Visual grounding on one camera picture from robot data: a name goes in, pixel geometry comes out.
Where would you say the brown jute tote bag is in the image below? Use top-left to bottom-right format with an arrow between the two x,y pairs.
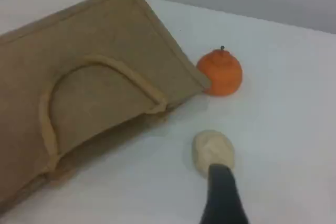
0,0 -> 212,210

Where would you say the cream round bun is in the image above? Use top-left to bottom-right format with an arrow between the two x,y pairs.
191,129 -> 236,180

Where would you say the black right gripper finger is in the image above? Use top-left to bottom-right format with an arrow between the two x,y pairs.
198,163 -> 249,224

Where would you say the orange tangerine toy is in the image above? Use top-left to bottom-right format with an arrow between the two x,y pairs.
196,45 -> 243,97

